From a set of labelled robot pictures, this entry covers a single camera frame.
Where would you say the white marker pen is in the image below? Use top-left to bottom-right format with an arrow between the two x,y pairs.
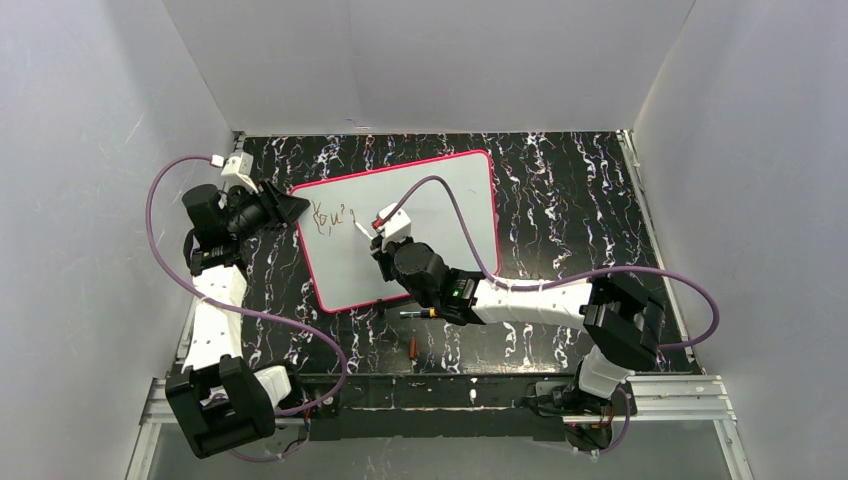
354,221 -> 374,241

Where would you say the pink framed whiteboard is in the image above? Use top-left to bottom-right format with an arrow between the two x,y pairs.
291,150 -> 502,313

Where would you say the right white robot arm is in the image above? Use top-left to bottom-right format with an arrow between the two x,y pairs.
370,237 -> 665,416

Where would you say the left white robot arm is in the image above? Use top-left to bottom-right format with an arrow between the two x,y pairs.
165,180 -> 309,458

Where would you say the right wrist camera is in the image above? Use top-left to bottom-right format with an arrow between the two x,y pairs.
373,203 -> 412,243

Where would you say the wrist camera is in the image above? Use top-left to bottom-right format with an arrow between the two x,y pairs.
373,203 -> 412,243
221,151 -> 258,193

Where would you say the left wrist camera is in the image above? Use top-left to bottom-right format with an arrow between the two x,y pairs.
221,151 -> 258,193

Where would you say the yellow handled screwdriver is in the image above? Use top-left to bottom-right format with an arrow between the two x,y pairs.
399,308 -> 439,319

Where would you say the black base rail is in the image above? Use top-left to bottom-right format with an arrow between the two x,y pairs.
241,372 -> 627,443

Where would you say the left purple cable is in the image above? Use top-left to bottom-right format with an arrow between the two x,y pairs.
144,155 -> 350,463

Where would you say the purple cable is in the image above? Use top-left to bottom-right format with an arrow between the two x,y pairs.
144,155 -> 350,463
377,175 -> 721,458

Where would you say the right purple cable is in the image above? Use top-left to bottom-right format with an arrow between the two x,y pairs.
377,175 -> 721,458

